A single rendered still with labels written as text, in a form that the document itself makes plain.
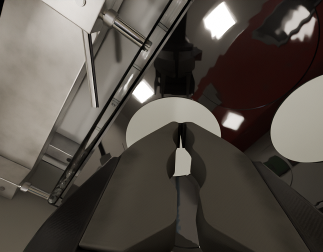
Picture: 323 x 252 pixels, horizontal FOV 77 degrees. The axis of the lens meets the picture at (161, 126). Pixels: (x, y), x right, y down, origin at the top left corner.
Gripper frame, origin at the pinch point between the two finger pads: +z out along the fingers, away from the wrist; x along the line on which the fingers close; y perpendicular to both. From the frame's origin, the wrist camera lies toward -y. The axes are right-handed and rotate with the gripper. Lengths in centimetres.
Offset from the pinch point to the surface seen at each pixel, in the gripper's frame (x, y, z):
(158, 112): -1.8, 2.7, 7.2
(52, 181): -19.3, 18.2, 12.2
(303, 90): 11.1, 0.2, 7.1
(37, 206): -19.1, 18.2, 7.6
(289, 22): 8.3, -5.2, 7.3
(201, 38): 1.7, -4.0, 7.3
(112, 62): -8.1, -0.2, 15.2
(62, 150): -16.1, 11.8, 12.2
